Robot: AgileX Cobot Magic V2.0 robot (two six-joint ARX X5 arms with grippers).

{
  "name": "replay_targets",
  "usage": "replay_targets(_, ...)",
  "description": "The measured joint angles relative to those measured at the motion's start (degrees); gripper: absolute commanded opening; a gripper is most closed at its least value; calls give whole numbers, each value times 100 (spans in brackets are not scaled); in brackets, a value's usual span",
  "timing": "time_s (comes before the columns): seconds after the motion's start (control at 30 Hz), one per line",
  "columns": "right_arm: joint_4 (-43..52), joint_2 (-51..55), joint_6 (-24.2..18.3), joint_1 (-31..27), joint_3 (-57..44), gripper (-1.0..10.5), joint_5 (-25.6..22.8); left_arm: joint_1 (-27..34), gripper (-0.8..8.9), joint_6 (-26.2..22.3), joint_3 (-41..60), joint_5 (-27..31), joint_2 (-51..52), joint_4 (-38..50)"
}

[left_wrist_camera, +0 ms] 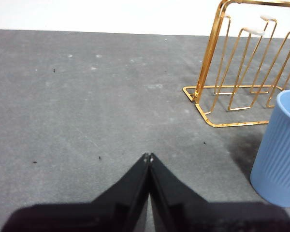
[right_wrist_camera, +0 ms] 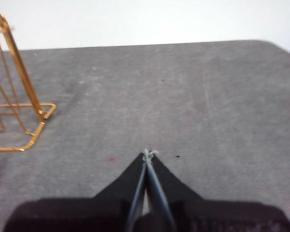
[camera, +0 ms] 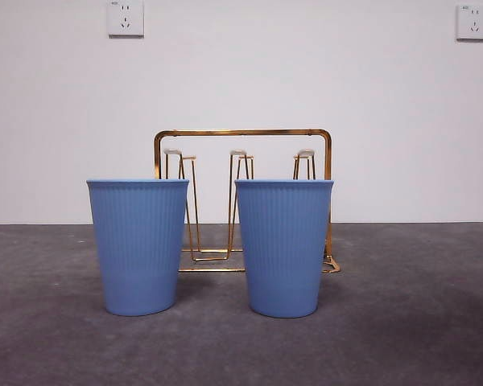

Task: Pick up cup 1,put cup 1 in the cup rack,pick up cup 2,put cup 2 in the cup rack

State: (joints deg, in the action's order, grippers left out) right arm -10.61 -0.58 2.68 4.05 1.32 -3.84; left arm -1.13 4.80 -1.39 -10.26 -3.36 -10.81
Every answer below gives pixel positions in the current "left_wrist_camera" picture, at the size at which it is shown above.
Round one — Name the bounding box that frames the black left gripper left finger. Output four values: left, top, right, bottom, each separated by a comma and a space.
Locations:
1, 153, 150, 232

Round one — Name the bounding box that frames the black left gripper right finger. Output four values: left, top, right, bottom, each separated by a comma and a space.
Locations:
149, 153, 290, 232

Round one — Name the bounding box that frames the blue ribbed cup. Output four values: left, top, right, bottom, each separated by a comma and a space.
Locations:
250, 89, 290, 208

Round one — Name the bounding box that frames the gold wire cup rack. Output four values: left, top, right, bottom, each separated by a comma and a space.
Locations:
183, 0, 290, 128

